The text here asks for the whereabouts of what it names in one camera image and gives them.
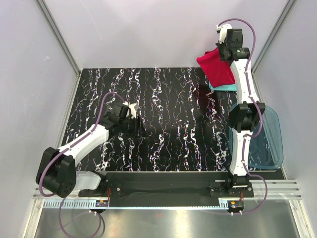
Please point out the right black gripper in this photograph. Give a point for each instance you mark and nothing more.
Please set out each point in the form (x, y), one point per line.
(219, 45)

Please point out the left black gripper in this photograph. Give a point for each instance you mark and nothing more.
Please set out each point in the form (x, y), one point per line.
(138, 131)

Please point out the red t shirt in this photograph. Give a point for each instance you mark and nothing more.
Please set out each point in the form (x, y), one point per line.
(218, 72)

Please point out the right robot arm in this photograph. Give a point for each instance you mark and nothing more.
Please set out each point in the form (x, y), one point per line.
(245, 116)

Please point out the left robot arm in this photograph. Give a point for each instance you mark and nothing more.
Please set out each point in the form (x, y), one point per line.
(57, 170)

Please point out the folded cyan t shirt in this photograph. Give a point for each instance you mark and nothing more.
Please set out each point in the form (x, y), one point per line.
(228, 87)

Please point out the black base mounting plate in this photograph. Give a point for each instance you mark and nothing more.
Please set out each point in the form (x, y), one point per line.
(164, 190)

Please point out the clear blue plastic bin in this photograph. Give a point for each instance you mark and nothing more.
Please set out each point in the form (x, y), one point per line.
(265, 150)

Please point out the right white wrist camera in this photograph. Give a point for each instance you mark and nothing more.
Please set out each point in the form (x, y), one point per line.
(222, 31)

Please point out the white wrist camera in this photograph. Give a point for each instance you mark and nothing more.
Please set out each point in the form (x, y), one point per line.
(132, 111)
(222, 31)

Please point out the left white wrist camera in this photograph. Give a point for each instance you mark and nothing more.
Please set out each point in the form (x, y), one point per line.
(132, 111)

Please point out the right aluminium frame post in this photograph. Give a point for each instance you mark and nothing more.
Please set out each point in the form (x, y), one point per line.
(275, 30)

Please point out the aluminium frame post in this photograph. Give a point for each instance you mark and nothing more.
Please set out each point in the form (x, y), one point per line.
(58, 36)
(275, 30)

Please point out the left aluminium frame post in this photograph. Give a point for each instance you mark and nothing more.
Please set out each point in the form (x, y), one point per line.
(58, 36)

